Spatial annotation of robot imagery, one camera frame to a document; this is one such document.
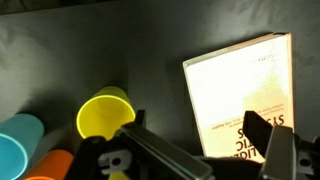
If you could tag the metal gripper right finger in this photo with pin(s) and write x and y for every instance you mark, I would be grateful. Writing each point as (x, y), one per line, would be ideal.
(280, 153)

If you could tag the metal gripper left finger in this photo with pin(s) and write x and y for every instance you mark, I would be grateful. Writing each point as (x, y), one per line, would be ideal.
(166, 150)

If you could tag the white and brown book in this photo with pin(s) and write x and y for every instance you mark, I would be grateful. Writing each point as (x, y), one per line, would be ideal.
(233, 83)

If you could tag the yellow plastic cup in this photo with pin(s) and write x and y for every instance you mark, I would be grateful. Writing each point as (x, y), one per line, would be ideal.
(105, 113)

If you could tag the orange plastic cup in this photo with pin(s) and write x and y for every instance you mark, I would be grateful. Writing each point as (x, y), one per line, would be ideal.
(53, 165)

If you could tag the blue plastic cup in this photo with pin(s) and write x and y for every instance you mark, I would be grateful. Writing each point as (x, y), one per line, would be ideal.
(16, 140)

